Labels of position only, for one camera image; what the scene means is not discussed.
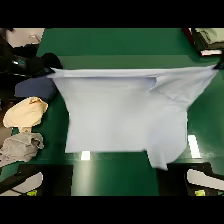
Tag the pale blue T-shirt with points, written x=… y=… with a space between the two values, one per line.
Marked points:
x=120 y=110

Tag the navy garment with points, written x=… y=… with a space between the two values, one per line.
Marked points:
x=35 y=87

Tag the cream garment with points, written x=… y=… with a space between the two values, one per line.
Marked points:
x=26 y=112

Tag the grey garment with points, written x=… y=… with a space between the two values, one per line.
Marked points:
x=19 y=146

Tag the red garment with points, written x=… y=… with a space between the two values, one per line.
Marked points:
x=187 y=35

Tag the pale green garment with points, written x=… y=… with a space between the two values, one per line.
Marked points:
x=210 y=34

